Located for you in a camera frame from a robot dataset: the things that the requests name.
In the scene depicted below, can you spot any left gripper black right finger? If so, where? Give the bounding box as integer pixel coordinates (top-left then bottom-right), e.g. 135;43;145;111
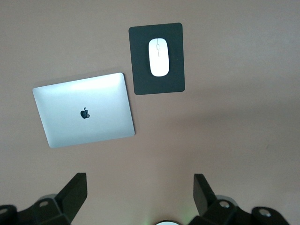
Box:
188;173;288;225

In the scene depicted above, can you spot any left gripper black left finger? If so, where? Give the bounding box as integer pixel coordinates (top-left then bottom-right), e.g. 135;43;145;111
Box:
0;172;88;225

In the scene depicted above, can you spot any white computer mouse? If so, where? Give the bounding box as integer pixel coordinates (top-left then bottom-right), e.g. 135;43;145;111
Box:
148;37;170;77

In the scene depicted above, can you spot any black mouse pad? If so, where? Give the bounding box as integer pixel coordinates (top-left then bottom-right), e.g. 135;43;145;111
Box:
128;22;186;96

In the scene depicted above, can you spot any silver closed laptop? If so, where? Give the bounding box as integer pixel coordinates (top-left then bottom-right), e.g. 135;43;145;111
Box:
32;72;135;150

